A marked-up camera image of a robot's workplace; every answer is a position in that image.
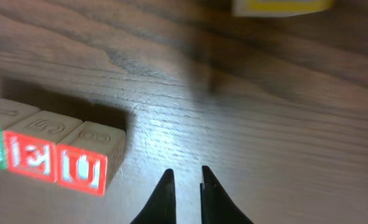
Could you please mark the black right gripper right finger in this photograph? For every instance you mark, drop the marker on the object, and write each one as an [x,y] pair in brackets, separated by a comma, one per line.
[216,205]

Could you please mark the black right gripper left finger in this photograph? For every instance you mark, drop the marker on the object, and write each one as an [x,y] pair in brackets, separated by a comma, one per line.
[161,205]

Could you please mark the red U block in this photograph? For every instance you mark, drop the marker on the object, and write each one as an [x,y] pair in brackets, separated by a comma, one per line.
[89,157]

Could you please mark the red E block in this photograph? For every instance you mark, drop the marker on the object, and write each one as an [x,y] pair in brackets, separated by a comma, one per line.
[31,144]

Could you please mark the yellow S block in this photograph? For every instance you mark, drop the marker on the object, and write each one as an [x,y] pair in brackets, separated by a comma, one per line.
[278,8]

